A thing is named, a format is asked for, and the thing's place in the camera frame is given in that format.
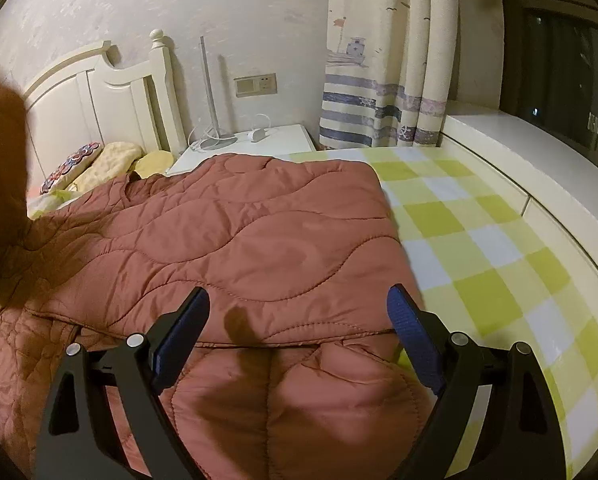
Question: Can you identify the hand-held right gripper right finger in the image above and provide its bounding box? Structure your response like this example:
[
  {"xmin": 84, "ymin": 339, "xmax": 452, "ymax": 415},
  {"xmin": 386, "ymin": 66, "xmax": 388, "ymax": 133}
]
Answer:
[{"xmin": 386, "ymin": 283, "xmax": 566, "ymax": 480}]

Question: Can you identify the white wooden headboard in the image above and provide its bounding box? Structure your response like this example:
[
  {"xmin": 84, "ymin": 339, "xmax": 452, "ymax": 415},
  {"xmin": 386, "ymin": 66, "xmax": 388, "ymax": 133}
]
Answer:
[{"xmin": 21, "ymin": 29, "xmax": 187, "ymax": 196}]

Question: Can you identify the large pale yellow pillow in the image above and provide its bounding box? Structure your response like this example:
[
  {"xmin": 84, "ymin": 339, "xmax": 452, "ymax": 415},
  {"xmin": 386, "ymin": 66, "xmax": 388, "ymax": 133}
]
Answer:
[{"xmin": 66, "ymin": 141, "xmax": 144, "ymax": 192}]

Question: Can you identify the small yellow pillow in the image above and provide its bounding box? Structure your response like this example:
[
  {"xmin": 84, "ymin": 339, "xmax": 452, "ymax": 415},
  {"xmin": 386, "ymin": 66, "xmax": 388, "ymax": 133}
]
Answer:
[{"xmin": 134, "ymin": 150, "xmax": 174, "ymax": 179}]

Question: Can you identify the ship print striped curtain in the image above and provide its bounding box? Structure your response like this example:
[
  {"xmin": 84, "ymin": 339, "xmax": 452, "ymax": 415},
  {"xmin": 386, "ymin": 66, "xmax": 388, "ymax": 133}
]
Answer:
[{"xmin": 319, "ymin": 0, "xmax": 462, "ymax": 150}]

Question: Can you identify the pink quilted blanket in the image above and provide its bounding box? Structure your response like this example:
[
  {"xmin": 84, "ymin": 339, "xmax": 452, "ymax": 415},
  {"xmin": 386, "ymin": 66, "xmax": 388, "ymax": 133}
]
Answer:
[{"xmin": 0, "ymin": 80, "xmax": 437, "ymax": 480}]

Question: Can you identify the dark window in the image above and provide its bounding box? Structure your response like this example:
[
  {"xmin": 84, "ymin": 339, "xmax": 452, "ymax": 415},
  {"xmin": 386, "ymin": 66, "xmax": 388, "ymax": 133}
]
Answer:
[{"xmin": 494, "ymin": 0, "xmax": 598, "ymax": 183}]

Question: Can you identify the white charger with cable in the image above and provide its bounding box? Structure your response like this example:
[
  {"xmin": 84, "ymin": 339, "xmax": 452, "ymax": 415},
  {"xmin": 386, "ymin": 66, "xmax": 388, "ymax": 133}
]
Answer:
[{"xmin": 188, "ymin": 112, "xmax": 280, "ymax": 152}]

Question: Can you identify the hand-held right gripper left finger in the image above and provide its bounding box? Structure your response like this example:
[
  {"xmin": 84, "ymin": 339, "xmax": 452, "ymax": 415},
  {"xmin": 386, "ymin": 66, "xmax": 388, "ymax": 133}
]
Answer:
[{"xmin": 36, "ymin": 286, "xmax": 211, "ymax": 480}]

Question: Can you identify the silver desk lamp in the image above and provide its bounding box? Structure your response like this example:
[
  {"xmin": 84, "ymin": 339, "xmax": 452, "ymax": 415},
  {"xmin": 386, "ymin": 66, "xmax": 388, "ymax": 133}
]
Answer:
[{"xmin": 199, "ymin": 36, "xmax": 238, "ymax": 151}]

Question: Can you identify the beige wall switch panel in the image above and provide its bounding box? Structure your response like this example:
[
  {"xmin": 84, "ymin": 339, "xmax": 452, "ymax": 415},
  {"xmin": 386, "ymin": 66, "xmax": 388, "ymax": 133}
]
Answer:
[{"xmin": 234, "ymin": 73, "xmax": 278, "ymax": 98}]

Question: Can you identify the embroidered floral cushion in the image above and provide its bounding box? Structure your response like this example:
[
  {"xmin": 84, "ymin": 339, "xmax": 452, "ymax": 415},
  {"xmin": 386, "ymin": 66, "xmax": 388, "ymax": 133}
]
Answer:
[{"xmin": 40, "ymin": 142, "xmax": 102, "ymax": 196}]

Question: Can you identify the yellow-green checked bed sheet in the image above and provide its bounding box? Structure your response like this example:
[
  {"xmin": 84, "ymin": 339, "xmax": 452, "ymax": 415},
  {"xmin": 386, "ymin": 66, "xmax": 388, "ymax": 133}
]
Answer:
[{"xmin": 0, "ymin": 146, "xmax": 598, "ymax": 480}]

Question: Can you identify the white nightstand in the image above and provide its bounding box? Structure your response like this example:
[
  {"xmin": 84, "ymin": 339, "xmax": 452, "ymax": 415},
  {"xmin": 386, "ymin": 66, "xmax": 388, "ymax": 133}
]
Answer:
[{"xmin": 166, "ymin": 124, "xmax": 314, "ymax": 177}]

